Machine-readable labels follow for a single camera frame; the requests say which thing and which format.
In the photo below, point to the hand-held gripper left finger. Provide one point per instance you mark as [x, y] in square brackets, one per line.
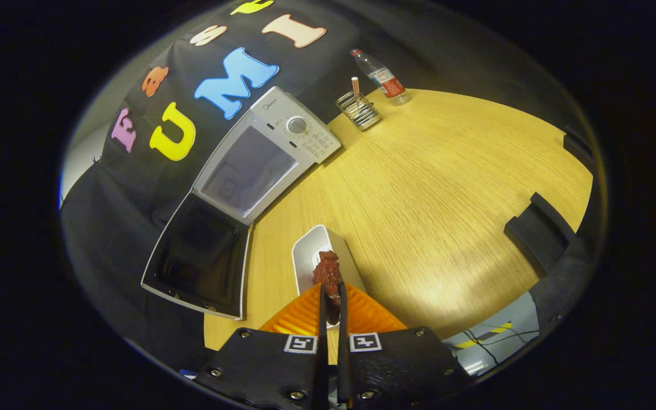
[322, 370]

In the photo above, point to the yellow black floor tape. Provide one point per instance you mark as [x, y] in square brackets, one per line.
[499, 328]

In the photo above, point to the black backdrop cloth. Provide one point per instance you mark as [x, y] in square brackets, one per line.
[106, 245]

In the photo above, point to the red meat piece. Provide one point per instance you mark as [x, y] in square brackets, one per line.
[328, 273]

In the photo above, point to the pink striped straw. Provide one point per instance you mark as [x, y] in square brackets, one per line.
[355, 85]

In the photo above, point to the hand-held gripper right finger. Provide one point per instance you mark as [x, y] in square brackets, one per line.
[343, 370]

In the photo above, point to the black chair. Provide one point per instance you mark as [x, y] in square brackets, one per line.
[538, 233]
[578, 151]

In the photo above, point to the white toaster oven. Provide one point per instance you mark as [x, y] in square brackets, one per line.
[305, 145]

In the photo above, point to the white rectangular tray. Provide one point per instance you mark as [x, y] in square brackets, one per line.
[311, 250]

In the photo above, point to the clear plastic water bottle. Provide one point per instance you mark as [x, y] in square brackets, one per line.
[388, 82]

